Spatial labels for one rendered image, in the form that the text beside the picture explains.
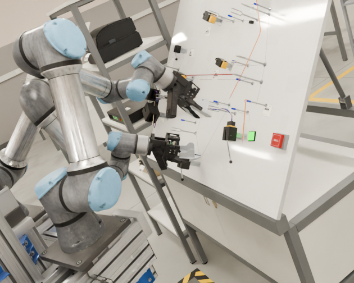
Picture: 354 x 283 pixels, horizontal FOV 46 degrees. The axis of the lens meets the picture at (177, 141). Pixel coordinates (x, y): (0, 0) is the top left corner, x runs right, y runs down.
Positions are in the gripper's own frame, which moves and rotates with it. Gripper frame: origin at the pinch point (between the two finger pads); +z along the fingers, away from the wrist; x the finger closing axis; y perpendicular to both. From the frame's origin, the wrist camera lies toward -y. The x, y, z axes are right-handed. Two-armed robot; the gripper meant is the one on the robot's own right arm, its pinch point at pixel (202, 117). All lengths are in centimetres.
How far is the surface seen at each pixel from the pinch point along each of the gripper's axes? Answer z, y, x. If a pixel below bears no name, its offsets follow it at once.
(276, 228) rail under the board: 36, -25, -24
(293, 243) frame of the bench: 47, -26, -24
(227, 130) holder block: 12.2, 2.1, -1.2
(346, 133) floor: 182, 120, 109
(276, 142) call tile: 19.0, 0.8, -24.1
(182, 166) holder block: 18.8, -12.6, 30.9
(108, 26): -37, 45, 92
